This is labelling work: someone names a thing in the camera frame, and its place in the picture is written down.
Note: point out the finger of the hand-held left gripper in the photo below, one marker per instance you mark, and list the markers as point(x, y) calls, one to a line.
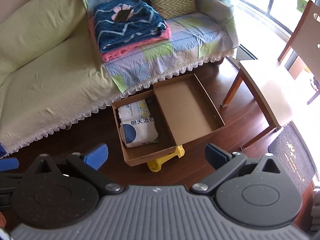
point(8, 164)

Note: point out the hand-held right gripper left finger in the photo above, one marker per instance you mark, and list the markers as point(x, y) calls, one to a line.
point(96, 156)

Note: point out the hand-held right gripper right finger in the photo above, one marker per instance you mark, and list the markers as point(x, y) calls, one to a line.
point(215, 156)

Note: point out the white and blue towel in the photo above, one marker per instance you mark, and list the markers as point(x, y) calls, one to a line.
point(140, 132)

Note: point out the cardboard box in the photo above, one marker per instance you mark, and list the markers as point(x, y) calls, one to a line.
point(190, 110)

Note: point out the folded white bag yellow dots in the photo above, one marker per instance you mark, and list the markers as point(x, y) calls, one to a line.
point(135, 108)

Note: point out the yellow plastic stool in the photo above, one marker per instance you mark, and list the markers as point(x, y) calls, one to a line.
point(165, 158)

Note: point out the dark doormat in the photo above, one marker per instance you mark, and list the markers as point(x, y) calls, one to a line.
point(292, 155)

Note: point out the sofa with light green cover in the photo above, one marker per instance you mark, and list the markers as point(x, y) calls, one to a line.
point(50, 87)

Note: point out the wooden chair beige seat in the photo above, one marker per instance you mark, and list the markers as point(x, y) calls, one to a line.
point(270, 90)

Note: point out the pink knitted blanket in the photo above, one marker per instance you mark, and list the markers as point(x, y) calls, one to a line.
point(117, 52)

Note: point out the pastel patchwork quilt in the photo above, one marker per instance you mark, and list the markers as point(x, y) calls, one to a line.
point(155, 52)

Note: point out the teal patterned blanket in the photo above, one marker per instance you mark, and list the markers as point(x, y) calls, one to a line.
point(130, 30)

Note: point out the light green sofa back cushion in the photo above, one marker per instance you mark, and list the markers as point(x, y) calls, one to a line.
point(37, 25)

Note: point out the smartphone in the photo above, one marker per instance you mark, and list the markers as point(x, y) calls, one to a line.
point(123, 15)

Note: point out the window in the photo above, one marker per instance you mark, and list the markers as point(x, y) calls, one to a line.
point(275, 5)

